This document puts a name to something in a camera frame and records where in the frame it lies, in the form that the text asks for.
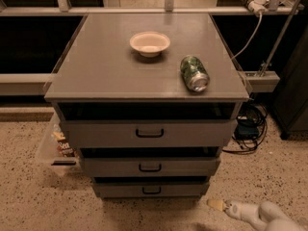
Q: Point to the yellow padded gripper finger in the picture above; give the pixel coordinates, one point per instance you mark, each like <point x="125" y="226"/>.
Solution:
<point x="217" y="204"/>

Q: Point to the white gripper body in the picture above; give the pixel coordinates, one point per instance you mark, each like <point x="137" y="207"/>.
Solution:
<point x="237" y="209"/>

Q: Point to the grey bottom drawer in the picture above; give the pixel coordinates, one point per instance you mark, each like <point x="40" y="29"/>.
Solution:
<point x="167" y="186"/>

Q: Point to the grey drawer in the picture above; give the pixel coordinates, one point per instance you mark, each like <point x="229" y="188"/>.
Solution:
<point x="167" y="186"/>
<point x="149" y="167"/>
<point x="96" y="134"/>

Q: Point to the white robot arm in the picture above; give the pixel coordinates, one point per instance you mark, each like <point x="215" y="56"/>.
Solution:
<point x="265" y="216"/>

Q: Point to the grey drawer cabinet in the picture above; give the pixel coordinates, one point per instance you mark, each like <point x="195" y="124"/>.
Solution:
<point x="102" y="78"/>

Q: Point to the grey middle drawer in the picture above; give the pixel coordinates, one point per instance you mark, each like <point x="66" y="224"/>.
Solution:
<point x="149" y="167"/>

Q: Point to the grey top drawer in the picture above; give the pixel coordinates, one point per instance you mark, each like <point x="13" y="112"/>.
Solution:
<point x="96" y="134"/>

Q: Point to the blue box on floor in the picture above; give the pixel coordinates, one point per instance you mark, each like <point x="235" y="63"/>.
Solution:
<point x="246" y="130"/>

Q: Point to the dark cabinet at right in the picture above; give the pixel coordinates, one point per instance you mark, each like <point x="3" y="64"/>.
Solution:
<point x="290" y="99"/>

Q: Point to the green soda can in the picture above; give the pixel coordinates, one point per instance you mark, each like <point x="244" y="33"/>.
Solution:
<point x="194" y="74"/>

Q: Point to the snack bag in bin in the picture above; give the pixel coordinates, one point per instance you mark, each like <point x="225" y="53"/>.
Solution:
<point x="63" y="146"/>

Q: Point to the clear plastic snack bin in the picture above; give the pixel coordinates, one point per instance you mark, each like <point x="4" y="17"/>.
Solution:
<point x="48" y="155"/>

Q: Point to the white paper bowl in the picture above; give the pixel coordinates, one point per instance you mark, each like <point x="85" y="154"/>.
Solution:
<point x="150" y="44"/>

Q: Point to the metal diagonal pole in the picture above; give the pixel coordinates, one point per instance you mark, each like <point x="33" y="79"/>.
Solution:
<point x="273" y="5"/>

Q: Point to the white power strip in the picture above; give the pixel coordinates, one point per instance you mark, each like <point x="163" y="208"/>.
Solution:
<point x="255" y="6"/>

